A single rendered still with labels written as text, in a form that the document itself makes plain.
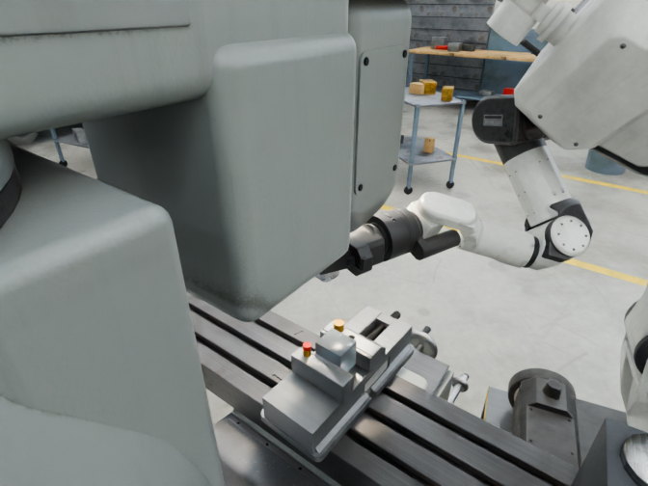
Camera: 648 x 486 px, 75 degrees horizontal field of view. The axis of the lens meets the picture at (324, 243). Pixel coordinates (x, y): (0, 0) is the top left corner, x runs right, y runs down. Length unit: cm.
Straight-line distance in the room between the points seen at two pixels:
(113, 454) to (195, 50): 26
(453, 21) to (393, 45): 794
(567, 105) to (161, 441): 74
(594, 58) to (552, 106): 10
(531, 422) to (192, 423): 118
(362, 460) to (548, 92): 70
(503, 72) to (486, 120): 736
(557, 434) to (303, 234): 112
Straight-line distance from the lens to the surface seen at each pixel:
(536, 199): 94
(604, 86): 80
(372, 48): 53
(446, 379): 129
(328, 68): 42
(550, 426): 144
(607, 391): 253
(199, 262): 43
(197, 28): 33
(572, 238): 91
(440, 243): 81
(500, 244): 87
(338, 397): 81
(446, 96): 412
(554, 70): 82
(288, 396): 83
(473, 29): 838
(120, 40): 29
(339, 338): 83
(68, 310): 25
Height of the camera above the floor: 163
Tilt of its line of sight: 30 degrees down
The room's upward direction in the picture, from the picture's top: straight up
